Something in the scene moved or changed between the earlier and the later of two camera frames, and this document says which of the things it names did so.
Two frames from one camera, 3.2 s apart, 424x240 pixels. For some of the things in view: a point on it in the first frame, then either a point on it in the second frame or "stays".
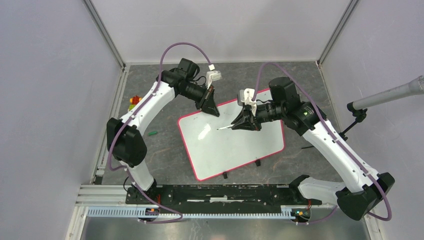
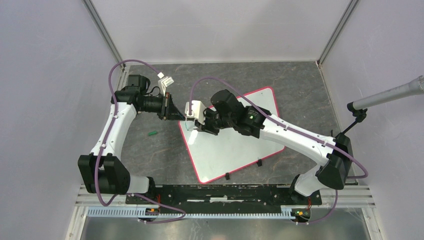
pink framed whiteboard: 212,152 stays
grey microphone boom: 415,86 stays
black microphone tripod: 360,115 stays
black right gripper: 245,120 → 206,127
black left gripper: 207,103 → 168,110
